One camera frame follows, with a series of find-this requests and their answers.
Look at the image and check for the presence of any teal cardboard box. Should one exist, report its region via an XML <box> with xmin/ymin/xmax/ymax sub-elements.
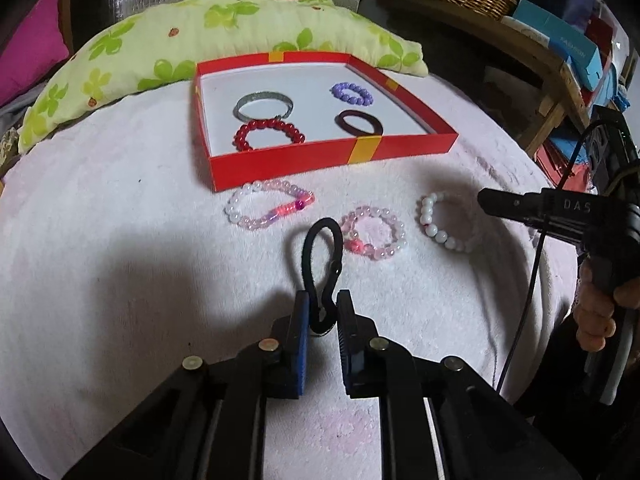
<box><xmin>510</xmin><ymin>0</ymin><xmax>601</xmax><ymax>93</ymax></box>

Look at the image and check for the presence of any red shallow cardboard box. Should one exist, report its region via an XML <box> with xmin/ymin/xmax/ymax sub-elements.
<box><xmin>191</xmin><ymin>51</ymin><xmax>460</xmax><ymax>194</ymax></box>

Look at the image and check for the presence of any person's right hand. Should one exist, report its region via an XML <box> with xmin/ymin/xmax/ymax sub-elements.
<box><xmin>572</xmin><ymin>260</ymin><xmax>640</xmax><ymax>353</ymax></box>

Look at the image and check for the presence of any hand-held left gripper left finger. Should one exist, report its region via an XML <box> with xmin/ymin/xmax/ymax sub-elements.
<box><xmin>65</xmin><ymin>291</ymin><xmax>308</xmax><ymax>480</ymax></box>

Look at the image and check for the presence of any black cable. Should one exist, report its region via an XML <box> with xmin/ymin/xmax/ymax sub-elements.
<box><xmin>492</xmin><ymin>117</ymin><xmax>621</xmax><ymax>393</ymax></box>

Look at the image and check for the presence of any magenta pillow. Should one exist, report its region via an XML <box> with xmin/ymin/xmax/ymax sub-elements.
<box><xmin>0</xmin><ymin>0</ymin><xmax>71</xmax><ymax>108</ymax></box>

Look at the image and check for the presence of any wooden shelf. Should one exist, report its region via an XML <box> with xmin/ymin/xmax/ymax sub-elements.
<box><xmin>370</xmin><ymin>0</ymin><xmax>601</xmax><ymax>156</ymax></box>

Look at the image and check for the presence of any pale bead bracelet neon pink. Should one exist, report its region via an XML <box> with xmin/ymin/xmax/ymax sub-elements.
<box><xmin>225</xmin><ymin>179</ymin><xmax>316</xmax><ymax>233</ymax></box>

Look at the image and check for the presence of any silver bangle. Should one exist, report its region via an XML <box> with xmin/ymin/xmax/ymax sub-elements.
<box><xmin>234</xmin><ymin>91</ymin><xmax>294</xmax><ymax>121</ymax></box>

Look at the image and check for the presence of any dark maroon bangle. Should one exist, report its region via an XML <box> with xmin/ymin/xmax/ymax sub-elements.
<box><xmin>334</xmin><ymin>109</ymin><xmax>385</xmax><ymax>139</ymax></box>

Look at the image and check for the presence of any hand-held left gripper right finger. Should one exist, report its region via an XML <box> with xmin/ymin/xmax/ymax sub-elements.
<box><xmin>337</xmin><ymin>290</ymin><xmax>581</xmax><ymax>480</ymax></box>

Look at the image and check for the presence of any red bead bracelet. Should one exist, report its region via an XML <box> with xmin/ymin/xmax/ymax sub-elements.
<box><xmin>232</xmin><ymin>117</ymin><xmax>307</xmax><ymax>152</ymax></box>

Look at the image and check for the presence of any green floral pillow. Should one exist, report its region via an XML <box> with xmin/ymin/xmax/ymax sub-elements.
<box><xmin>17</xmin><ymin>0</ymin><xmax>430</xmax><ymax>153</ymax></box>

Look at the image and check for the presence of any patterned cloth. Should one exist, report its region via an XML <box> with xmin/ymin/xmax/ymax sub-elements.
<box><xmin>0</xmin><ymin>127</ymin><xmax>22</xmax><ymax>171</ymax></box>

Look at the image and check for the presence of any white bead bracelet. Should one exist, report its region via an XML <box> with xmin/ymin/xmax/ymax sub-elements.
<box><xmin>419</xmin><ymin>192</ymin><xmax>481</xmax><ymax>254</ymax></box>

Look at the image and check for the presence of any black cord loop with hook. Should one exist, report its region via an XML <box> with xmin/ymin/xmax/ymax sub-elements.
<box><xmin>299</xmin><ymin>217</ymin><xmax>345</xmax><ymax>337</ymax></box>

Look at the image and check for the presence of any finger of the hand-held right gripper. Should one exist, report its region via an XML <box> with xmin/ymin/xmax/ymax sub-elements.
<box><xmin>477</xmin><ymin>187</ymin><xmax>547</xmax><ymax>230</ymax></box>

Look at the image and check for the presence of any purple bead bracelet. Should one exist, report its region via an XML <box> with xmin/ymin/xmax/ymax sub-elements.
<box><xmin>330</xmin><ymin>81</ymin><xmax>375</xmax><ymax>107</ymax></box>

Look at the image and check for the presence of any pink bead bracelet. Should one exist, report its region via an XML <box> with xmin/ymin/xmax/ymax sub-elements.
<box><xmin>339</xmin><ymin>205</ymin><xmax>407</xmax><ymax>262</ymax></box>

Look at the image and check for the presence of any red plastic item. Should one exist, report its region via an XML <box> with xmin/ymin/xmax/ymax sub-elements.
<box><xmin>542</xmin><ymin>157</ymin><xmax>598</xmax><ymax>195</ymax></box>

